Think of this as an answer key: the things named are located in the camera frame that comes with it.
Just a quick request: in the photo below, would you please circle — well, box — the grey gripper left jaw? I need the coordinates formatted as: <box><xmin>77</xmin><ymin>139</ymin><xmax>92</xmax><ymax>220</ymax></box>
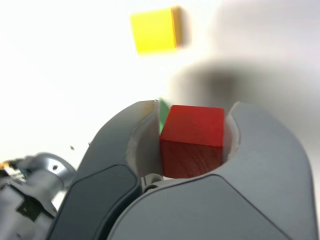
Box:
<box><xmin>49</xmin><ymin>99</ymin><xmax>166</xmax><ymax>240</ymax></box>

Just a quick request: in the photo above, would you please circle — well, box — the red cube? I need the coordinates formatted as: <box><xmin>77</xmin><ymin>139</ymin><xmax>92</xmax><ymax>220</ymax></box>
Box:
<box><xmin>159</xmin><ymin>104</ymin><xmax>225</xmax><ymax>180</ymax></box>

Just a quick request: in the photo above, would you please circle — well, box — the green cube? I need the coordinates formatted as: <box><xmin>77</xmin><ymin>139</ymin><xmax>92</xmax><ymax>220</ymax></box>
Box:
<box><xmin>158</xmin><ymin>97</ymin><xmax>171</xmax><ymax>135</ymax></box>

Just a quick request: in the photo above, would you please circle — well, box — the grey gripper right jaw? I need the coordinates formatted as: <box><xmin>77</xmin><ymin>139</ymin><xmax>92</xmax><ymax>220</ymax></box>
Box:
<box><xmin>107</xmin><ymin>100</ymin><xmax>315</xmax><ymax>240</ymax></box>

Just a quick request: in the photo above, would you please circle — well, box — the yellow cube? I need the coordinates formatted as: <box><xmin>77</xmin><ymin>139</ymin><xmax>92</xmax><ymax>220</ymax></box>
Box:
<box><xmin>129</xmin><ymin>5</ymin><xmax>183</xmax><ymax>56</ymax></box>

